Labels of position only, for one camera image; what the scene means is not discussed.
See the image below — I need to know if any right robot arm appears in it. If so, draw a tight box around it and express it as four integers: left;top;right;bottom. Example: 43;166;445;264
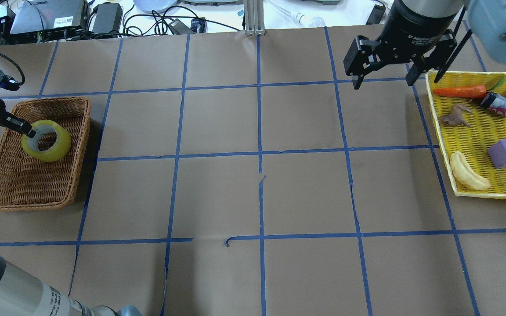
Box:
343;0;506;90

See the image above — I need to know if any small blue printed can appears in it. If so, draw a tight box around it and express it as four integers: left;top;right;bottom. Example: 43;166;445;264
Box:
480;92;506;118

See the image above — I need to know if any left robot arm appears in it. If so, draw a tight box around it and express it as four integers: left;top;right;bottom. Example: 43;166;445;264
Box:
0;70;141;316

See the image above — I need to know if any yellow plastic basket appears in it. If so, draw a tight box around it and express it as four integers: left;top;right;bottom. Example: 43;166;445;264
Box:
426;71;506;199

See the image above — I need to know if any brown wicker basket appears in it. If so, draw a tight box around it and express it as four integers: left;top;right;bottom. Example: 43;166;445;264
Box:
0;96;92;212

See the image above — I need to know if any black computer box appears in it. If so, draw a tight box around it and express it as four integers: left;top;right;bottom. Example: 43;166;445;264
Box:
10;0;90;36

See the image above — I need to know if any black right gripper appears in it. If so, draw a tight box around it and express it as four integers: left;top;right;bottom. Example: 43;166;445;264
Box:
343;0;458;90

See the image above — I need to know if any brown toy animal figure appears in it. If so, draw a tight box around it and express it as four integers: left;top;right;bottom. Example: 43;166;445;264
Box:
438;104;473;128

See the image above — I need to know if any black power adapter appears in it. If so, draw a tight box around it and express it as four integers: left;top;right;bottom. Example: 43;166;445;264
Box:
91;2;123;37

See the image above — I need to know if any aluminium frame post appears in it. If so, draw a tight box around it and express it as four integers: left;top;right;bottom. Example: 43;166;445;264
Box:
243;0;266;36

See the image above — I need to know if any yellow toy banana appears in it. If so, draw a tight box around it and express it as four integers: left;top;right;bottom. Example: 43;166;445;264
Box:
449;151;492;191

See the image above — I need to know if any yellow tape roll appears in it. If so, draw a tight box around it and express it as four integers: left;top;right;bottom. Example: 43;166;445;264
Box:
21;119;72;162

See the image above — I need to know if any light blue plate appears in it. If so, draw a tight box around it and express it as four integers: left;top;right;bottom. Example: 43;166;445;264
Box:
133;0;178;14

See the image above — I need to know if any orange toy carrot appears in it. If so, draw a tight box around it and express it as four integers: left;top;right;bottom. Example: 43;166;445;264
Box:
433;84;488;99

